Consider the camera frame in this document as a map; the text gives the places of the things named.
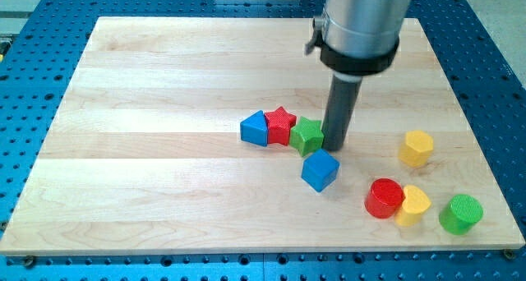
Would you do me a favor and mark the light wooden board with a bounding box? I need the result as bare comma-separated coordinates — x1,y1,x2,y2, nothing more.
1,17,524,256

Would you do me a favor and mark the yellow heart block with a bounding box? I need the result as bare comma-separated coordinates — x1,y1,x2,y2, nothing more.
394,185,431,227

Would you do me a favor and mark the green cylinder block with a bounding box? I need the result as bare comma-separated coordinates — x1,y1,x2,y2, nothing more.
439,194,484,235

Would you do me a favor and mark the yellow hexagon block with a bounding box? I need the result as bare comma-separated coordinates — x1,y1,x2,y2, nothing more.
398,130,434,168

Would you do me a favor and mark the red cylinder block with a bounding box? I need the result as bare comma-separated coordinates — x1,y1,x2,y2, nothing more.
364,177,404,219

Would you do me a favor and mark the blue cube block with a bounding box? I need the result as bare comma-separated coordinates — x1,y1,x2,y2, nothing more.
301,149,340,192

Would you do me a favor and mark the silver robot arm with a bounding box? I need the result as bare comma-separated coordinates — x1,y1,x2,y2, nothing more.
305,0,411,82

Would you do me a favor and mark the blue triangle block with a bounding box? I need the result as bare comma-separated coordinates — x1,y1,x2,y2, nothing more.
240,110,268,146

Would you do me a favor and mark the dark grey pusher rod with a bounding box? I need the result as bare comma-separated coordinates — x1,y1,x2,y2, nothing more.
321,72,362,151

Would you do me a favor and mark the green star block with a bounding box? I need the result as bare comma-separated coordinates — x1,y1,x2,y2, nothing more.
289,117,325,157

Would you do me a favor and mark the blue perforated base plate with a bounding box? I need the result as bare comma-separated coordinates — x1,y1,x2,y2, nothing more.
1,0,525,280

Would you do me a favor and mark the red star block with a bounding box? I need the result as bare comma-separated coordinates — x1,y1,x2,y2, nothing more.
264,106,297,145

